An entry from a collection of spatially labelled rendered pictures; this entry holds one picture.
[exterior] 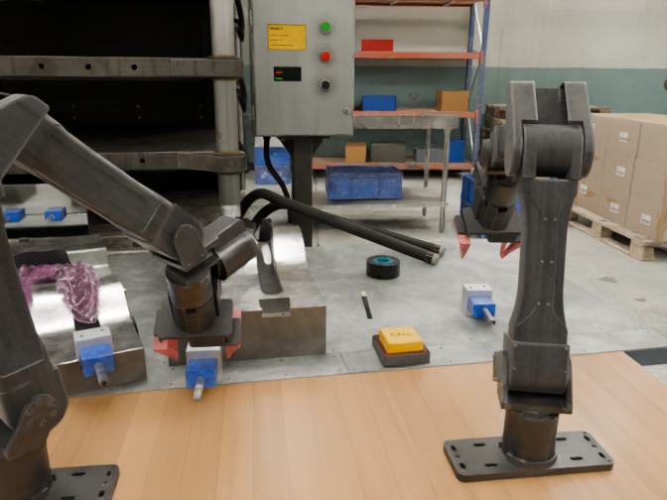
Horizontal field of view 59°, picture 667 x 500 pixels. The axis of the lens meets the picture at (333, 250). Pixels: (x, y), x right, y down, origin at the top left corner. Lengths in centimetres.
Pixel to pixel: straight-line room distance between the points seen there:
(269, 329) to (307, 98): 95
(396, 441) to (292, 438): 14
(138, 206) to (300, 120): 113
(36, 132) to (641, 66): 826
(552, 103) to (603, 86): 761
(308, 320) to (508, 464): 39
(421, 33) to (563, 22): 175
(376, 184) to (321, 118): 299
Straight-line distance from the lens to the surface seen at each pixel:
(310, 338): 100
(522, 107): 75
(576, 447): 84
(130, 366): 96
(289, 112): 177
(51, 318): 107
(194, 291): 77
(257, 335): 98
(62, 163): 66
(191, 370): 90
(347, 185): 471
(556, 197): 73
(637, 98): 864
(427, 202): 471
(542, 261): 73
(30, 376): 70
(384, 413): 87
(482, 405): 91
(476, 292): 118
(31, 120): 63
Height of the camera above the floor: 127
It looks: 17 degrees down
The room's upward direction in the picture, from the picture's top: 1 degrees clockwise
